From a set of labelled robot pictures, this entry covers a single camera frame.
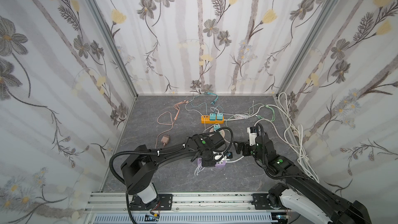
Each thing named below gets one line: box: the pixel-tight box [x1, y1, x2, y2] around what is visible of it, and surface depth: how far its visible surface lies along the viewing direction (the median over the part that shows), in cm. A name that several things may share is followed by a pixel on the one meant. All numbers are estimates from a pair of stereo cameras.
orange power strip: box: [200, 115, 225, 124], surface depth 104 cm
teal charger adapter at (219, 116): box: [216, 113, 223, 121], surface depth 102 cm
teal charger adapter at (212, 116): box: [209, 113, 217, 121], surface depth 103 cm
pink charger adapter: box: [160, 134, 170, 145], surface depth 96 cm
